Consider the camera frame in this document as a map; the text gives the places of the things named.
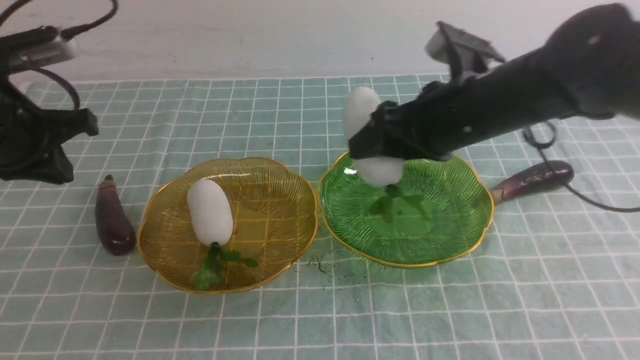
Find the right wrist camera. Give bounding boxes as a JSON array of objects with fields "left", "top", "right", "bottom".
[{"left": 424, "top": 21, "right": 506, "bottom": 80}]

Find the black cable right side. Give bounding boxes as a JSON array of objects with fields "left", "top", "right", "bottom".
[{"left": 522, "top": 120, "right": 640, "bottom": 214}]

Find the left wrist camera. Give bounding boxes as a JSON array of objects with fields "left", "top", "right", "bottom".
[{"left": 0, "top": 26, "right": 79, "bottom": 75}]

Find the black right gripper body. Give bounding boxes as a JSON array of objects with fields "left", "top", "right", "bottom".
[{"left": 348, "top": 82, "right": 453, "bottom": 162}]

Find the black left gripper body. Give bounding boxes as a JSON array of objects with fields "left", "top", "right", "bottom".
[{"left": 0, "top": 82, "right": 99, "bottom": 185}]

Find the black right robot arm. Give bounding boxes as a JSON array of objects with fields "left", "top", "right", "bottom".
[{"left": 345, "top": 3, "right": 639, "bottom": 161}]

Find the green checkered tablecloth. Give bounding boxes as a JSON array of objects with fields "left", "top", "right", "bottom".
[{"left": 0, "top": 74, "right": 640, "bottom": 360}]

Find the black cable left side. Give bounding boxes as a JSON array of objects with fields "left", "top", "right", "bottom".
[{"left": 0, "top": 0, "right": 119, "bottom": 113}]

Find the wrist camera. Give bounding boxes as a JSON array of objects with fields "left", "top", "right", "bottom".
[
  {"left": 0, "top": 26, "right": 79, "bottom": 75},
  {"left": 424, "top": 21, "right": 506, "bottom": 80}
]

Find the amber glass plate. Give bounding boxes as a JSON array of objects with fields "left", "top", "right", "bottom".
[{"left": 137, "top": 157, "right": 319, "bottom": 294}]

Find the green glass plate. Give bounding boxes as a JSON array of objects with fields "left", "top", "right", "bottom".
[{"left": 317, "top": 153, "right": 495, "bottom": 269}]

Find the dark purple eggplant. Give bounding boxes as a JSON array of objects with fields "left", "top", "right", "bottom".
[{"left": 94, "top": 174, "right": 137, "bottom": 256}]

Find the white radish with green leaves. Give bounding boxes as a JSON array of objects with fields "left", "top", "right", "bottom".
[{"left": 187, "top": 178, "right": 259, "bottom": 291}]

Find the black cable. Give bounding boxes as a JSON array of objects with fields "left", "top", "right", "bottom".
[
  {"left": 522, "top": 120, "right": 640, "bottom": 214},
  {"left": 0, "top": 0, "right": 119, "bottom": 113}
]

